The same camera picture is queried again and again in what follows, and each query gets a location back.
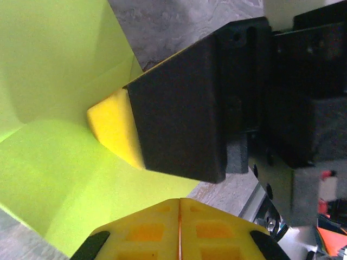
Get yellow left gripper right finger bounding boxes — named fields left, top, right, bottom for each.
left=180, top=198, right=291, bottom=260

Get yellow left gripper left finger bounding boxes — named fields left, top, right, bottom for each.
left=69, top=198, right=181, bottom=260

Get yellow-green paper sheet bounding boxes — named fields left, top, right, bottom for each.
left=0, top=0, right=201, bottom=258

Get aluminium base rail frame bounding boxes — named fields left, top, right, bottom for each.
left=238, top=175, right=293, bottom=236

